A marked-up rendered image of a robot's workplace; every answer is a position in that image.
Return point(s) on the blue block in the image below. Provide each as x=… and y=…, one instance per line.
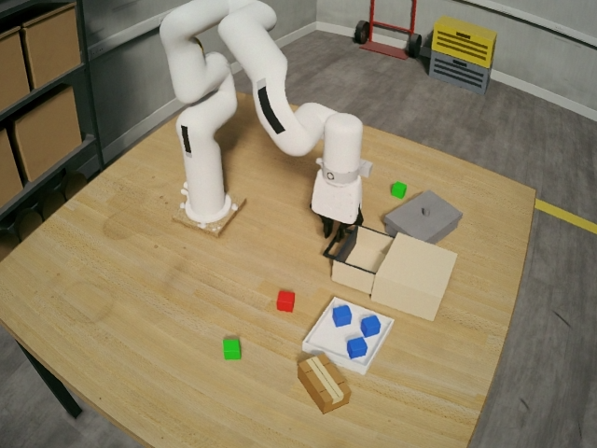
x=370, y=326
x=342, y=316
x=356, y=347

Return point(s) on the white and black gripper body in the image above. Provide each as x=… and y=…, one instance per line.
x=333, y=200

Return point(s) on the red block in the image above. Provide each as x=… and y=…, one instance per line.
x=285, y=301

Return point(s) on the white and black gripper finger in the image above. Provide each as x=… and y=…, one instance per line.
x=341, y=231
x=328, y=225

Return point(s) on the green block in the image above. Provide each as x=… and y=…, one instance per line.
x=399, y=190
x=231, y=349

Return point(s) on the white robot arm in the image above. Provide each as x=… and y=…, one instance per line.
x=210, y=82

